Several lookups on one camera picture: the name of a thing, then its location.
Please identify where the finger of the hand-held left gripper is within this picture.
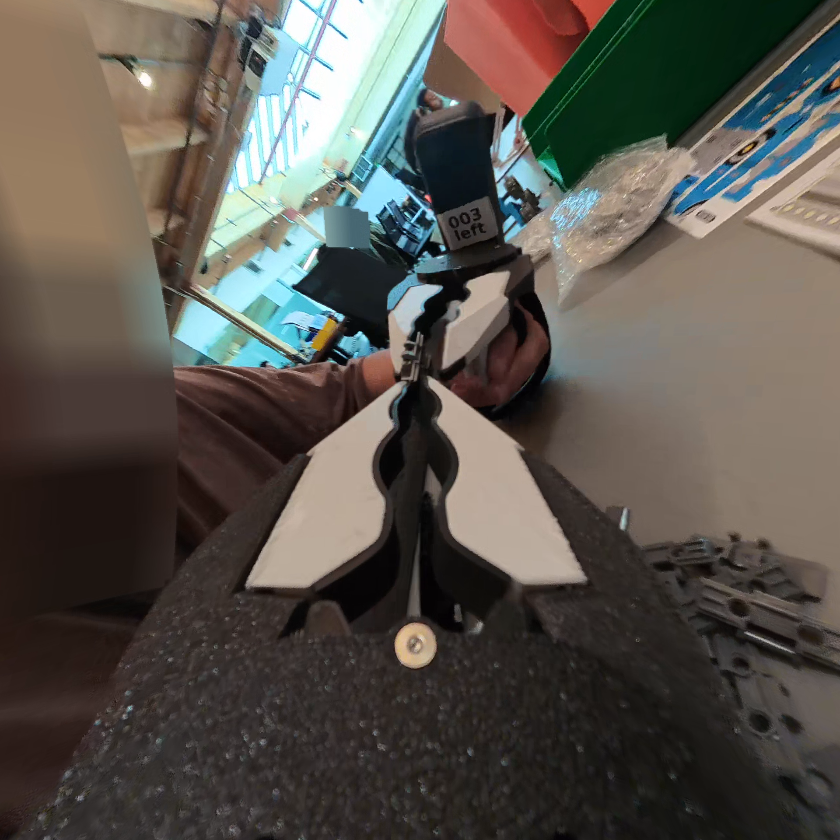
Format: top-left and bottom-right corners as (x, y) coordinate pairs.
(387, 285), (442, 382)
(436, 269), (514, 379)

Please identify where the black office chair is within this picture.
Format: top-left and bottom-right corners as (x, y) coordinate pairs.
(290, 245), (409, 350)

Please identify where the blue sticker sheet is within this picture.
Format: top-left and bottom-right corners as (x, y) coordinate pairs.
(661, 13), (840, 238)

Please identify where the person's left hand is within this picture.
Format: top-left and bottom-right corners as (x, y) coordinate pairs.
(453, 314), (550, 409)

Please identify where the crumpled clear plastic bag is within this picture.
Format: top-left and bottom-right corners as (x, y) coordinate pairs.
(524, 134), (698, 311)

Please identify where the grey desk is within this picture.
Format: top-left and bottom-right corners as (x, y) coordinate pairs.
(486, 217), (840, 657)

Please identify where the building instruction booklet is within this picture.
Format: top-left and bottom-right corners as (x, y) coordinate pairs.
(747, 174), (840, 238)

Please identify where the green plastic bin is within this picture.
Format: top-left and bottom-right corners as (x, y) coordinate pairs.
(520, 0), (832, 193)

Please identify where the grey toy track chain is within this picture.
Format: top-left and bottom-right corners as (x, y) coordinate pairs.
(395, 331), (429, 385)

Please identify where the orange paper bag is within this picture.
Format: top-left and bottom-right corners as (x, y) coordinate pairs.
(441, 0), (619, 117)

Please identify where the pile of grey track pieces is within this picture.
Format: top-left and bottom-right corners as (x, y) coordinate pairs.
(604, 504), (840, 840)

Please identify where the person's left forearm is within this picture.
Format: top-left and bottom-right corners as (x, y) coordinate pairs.
(176, 353), (400, 473)

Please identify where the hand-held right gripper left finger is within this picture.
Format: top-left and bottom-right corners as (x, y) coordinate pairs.
(246, 384), (404, 596)

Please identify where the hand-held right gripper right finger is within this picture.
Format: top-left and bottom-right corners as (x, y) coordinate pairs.
(425, 384), (588, 593)

